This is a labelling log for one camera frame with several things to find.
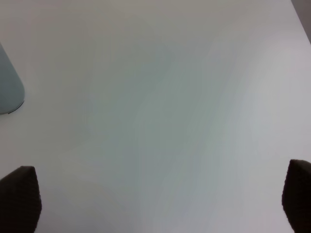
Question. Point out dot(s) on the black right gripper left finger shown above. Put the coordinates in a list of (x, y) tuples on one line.
[(20, 201)]

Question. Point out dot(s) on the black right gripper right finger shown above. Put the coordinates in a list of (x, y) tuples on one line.
[(296, 196)]

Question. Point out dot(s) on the teal plastic cup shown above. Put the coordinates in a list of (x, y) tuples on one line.
[(12, 92)]

